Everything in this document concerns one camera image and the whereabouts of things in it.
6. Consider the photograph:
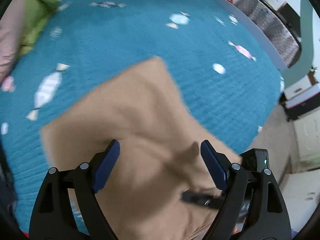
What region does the teal candy-print bed mat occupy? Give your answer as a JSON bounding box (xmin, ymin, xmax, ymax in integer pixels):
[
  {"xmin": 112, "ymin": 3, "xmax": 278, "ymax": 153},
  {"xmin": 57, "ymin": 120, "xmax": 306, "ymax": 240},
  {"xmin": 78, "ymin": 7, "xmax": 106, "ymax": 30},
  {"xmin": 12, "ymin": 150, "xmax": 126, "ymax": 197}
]
[{"xmin": 1, "ymin": 0, "xmax": 284, "ymax": 231}]

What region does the green quilt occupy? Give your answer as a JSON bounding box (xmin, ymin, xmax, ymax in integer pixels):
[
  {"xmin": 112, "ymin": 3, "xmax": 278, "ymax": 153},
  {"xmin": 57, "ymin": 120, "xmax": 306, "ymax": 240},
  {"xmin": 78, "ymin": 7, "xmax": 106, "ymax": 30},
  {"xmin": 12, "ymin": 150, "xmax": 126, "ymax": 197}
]
[{"xmin": 19, "ymin": 0, "xmax": 60, "ymax": 56}]

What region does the grey patterned storage box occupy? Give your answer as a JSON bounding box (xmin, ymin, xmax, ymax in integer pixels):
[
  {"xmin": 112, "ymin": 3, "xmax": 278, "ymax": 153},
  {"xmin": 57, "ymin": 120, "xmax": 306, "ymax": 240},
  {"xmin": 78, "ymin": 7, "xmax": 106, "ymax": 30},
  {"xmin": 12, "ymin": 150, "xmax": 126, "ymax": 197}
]
[{"xmin": 235, "ymin": 0, "xmax": 302, "ymax": 68}]

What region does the pink folded quilt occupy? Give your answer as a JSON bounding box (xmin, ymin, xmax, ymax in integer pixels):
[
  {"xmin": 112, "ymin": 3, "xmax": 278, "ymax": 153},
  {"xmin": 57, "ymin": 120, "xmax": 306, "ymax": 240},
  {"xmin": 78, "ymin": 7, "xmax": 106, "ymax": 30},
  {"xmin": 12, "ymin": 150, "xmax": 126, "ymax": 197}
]
[{"xmin": 0, "ymin": 0, "xmax": 25, "ymax": 82}]

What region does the tan padded coat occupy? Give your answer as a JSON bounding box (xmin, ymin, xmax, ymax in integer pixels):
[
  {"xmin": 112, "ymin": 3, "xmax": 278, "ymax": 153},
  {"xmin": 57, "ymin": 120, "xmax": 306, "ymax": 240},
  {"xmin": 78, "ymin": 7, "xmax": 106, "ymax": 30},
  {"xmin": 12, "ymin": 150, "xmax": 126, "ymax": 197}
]
[{"xmin": 41, "ymin": 57, "xmax": 241, "ymax": 239}]

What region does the black folded garment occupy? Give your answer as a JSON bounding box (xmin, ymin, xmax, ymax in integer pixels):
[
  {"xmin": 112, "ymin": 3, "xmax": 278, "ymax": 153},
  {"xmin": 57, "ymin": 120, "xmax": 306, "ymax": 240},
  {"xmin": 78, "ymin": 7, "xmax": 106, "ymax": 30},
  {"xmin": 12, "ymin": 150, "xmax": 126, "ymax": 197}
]
[{"xmin": 0, "ymin": 144, "xmax": 17, "ymax": 221}]

